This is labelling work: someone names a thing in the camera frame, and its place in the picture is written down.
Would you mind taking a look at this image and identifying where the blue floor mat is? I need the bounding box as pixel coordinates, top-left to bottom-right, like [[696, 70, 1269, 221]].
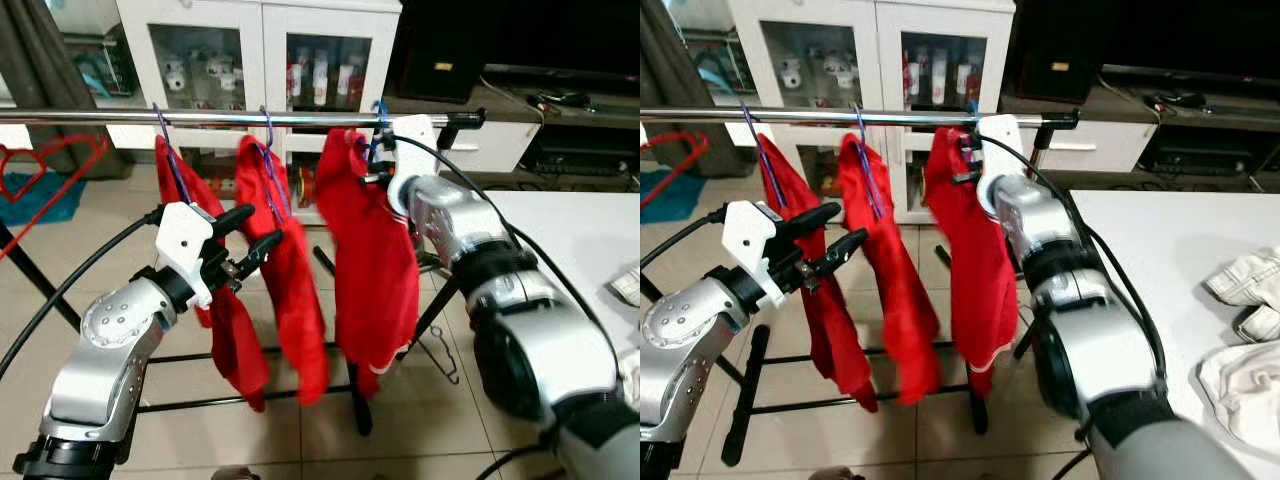
[[640, 168, 706, 223], [0, 170, 86, 229]]

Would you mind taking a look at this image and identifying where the black television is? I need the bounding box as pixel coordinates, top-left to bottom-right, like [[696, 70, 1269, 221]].
[[480, 0, 641, 86], [1100, 0, 1280, 86]]

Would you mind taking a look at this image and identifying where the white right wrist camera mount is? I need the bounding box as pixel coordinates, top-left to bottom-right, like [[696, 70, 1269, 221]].
[[383, 113, 441, 218], [975, 113, 1031, 216]]

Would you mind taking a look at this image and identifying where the white glass-door cabinet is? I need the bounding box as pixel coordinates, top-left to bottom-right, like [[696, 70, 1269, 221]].
[[115, 0, 403, 226], [728, 0, 1016, 226]]

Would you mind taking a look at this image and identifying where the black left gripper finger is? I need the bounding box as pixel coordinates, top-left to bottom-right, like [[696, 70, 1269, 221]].
[[232, 230, 285, 281], [805, 228, 869, 281], [213, 204, 256, 239], [783, 202, 843, 239]]

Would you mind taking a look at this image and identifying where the red garment with white stripes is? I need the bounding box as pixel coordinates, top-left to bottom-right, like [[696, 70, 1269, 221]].
[[922, 125, 1021, 399], [315, 128, 421, 399]]

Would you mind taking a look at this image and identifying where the small black device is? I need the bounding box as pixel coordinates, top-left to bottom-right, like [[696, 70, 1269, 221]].
[[530, 90, 593, 113], [1150, 90, 1211, 111]]

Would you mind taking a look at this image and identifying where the purple clothes hanger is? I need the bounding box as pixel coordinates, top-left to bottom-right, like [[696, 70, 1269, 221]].
[[853, 103, 886, 221], [258, 105, 293, 221], [152, 103, 196, 206], [740, 100, 776, 186]]

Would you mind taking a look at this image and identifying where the dark grey curtain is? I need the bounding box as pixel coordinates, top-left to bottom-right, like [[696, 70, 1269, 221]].
[[640, 0, 736, 179], [0, 0, 131, 181]]

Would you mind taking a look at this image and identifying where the grey television stand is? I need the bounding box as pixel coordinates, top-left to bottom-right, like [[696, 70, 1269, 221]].
[[1000, 80, 1280, 191], [385, 80, 641, 191]]

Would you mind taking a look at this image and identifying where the white crumpled garment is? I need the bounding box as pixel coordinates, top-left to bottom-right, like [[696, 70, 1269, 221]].
[[608, 265, 641, 306], [615, 348, 641, 406], [1198, 342, 1280, 453], [1200, 250, 1280, 343]]

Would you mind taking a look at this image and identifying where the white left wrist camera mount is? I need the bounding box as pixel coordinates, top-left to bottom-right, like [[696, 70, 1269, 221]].
[[722, 200, 786, 311], [155, 200, 216, 311]]

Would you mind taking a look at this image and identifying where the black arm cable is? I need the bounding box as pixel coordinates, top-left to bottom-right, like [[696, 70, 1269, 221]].
[[395, 132, 626, 401], [640, 205, 726, 269], [0, 205, 166, 376], [998, 140, 1171, 396]]

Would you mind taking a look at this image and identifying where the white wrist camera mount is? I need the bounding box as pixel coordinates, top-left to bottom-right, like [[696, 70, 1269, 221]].
[[155, 200, 216, 311], [722, 200, 786, 311], [975, 113, 1031, 216], [383, 113, 441, 218]]

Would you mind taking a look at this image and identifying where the black media player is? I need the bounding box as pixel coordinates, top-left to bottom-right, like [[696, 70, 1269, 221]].
[[1140, 125, 1271, 179], [520, 125, 633, 179]]

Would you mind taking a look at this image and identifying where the grey wire hanger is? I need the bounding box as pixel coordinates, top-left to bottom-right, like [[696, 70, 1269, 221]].
[[405, 318, 463, 386]]

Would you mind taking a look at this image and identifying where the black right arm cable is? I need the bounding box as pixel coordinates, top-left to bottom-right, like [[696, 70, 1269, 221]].
[[395, 132, 626, 401], [998, 140, 1171, 396]]

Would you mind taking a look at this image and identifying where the red clothes hanger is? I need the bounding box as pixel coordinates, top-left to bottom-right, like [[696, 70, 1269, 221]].
[[0, 133, 109, 263], [640, 130, 709, 209]]

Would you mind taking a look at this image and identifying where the black speaker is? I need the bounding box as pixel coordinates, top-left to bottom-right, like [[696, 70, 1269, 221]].
[[385, 0, 496, 104], [1000, 0, 1106, 104]]

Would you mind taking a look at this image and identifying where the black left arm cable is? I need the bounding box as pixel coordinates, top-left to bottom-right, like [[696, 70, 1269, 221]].
[[640, 205, 726, 269], [0, 205, 166, 376]]

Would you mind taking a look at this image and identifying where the red shirt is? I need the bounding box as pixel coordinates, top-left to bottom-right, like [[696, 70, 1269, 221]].
[[153, 135, 271, 413], [838, 132, 946, 406], [235, 135, 331, 406], [755, 132, 881, 413]]

